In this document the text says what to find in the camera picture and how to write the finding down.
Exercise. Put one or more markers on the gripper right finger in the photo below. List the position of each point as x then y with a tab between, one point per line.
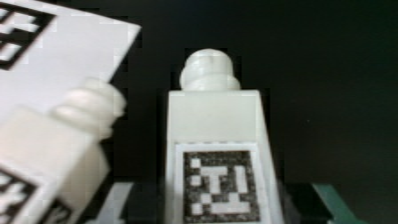
341	214

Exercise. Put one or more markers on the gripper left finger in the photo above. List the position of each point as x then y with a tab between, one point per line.
109	215

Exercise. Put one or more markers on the white leg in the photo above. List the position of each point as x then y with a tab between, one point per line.
52	162
221	184

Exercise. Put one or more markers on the white marker sheet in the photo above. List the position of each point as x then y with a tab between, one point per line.
61	46

